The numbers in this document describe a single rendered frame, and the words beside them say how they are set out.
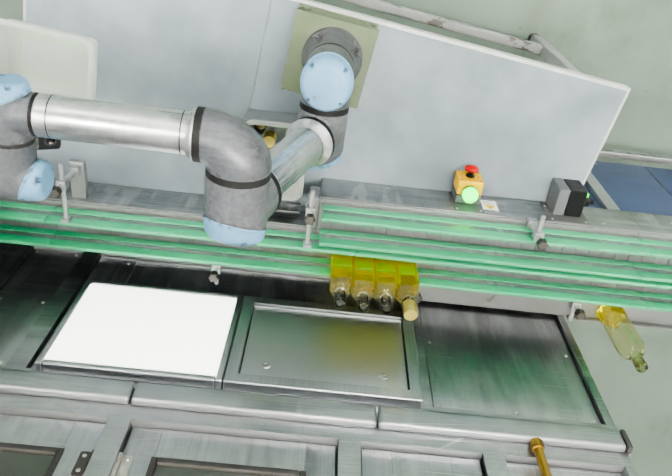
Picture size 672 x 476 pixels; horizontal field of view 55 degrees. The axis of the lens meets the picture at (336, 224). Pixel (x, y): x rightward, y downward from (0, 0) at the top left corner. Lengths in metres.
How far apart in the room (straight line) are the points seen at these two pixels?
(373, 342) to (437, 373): 0.18
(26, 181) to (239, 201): 0.37
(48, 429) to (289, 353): 0.56
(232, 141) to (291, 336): 0.73
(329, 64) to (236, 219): 0.46
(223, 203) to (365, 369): 0.66
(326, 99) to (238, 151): 0.41
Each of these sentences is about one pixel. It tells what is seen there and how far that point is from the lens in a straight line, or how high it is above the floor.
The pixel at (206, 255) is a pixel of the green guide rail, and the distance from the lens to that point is 1.82.
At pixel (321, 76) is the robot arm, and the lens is 1.45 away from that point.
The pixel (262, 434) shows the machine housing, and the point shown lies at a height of 1.43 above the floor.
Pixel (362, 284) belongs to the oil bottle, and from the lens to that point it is 1.65.
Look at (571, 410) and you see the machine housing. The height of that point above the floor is 1.26.
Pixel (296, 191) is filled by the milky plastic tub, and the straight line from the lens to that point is 1.82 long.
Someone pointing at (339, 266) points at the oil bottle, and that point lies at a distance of 1.70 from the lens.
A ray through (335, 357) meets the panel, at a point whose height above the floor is 1.19.
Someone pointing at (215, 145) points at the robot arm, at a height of 1.44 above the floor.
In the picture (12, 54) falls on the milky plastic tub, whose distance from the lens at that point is 1.61.
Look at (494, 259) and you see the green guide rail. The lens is 1.80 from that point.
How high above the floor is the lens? 2.44
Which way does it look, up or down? 61 degrees down
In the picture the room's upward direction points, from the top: 177 degrees counter-clockwise
